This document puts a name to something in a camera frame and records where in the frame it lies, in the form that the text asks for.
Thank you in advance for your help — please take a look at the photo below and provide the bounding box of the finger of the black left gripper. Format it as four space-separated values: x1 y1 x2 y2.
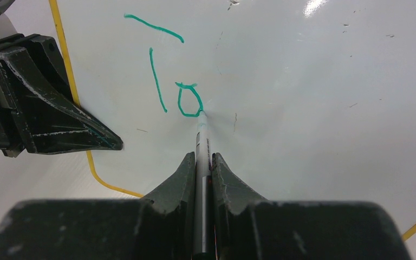
0 47 124 154

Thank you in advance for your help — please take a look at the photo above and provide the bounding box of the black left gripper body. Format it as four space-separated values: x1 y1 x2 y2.
0 34 75 158

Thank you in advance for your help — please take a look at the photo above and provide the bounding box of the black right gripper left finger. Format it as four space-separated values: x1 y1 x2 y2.
141 152 196 259

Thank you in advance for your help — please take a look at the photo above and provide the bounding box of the green whiteboard marker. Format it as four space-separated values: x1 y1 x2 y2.
192 111 216 259

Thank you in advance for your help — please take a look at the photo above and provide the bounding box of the yellow-framed whiteboard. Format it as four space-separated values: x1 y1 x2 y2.
51 1 416 236

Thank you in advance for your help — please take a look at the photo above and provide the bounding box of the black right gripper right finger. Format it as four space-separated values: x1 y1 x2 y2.
212 153 266 259

